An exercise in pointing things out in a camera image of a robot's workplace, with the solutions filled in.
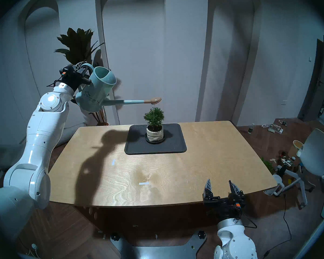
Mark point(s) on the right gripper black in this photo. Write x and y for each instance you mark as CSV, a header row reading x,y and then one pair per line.
x,y
223,207

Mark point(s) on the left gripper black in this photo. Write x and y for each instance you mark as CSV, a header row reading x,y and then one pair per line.
x,y
71,77

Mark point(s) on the mint green watering can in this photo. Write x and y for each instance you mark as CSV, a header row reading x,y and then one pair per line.
x,y
94,91

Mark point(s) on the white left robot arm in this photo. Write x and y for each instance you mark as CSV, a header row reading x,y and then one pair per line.
x,y
37,142

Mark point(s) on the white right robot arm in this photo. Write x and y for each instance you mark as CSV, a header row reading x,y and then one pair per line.
x,y
232,242

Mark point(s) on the small green floor plant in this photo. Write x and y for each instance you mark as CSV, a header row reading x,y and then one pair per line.
x,y
268,165

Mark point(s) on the black plant saucer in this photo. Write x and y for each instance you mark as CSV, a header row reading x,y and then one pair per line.
x,y
154,143

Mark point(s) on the tall dark leafy houseplant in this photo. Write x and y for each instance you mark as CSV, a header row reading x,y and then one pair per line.
x,y
78,45

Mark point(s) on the clear plastic bottle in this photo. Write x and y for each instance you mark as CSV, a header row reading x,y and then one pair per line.
x,y
250,129

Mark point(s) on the dark grey tray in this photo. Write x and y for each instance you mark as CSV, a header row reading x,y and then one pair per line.
x,y
172,142

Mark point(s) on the white power strip clutter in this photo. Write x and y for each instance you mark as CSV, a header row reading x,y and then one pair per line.
x,y
274,129

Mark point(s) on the small shrub in cream pot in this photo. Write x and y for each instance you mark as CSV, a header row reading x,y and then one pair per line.
x,y
154,135

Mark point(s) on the small lying floor bottle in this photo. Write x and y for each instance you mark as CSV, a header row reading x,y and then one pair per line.
x,y
283,122

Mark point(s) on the white office chair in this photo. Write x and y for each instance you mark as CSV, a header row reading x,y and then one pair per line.
x,y
317,153

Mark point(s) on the dark grey door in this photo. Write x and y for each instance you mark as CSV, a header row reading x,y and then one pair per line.
x,y
316,85

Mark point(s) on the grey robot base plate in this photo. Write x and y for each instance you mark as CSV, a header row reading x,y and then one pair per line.
x,y
156,251

